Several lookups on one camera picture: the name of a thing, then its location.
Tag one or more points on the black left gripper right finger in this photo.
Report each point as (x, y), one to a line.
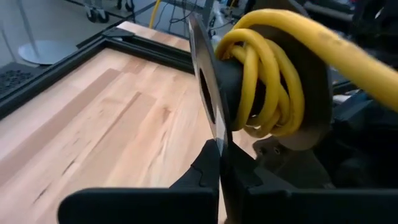
(280, 207)

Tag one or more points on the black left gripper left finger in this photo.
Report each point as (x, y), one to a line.
(140, 205)

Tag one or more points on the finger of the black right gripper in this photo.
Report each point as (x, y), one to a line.
(289, 165)

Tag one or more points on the round pedestal stand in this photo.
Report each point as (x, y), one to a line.
(46, 51)

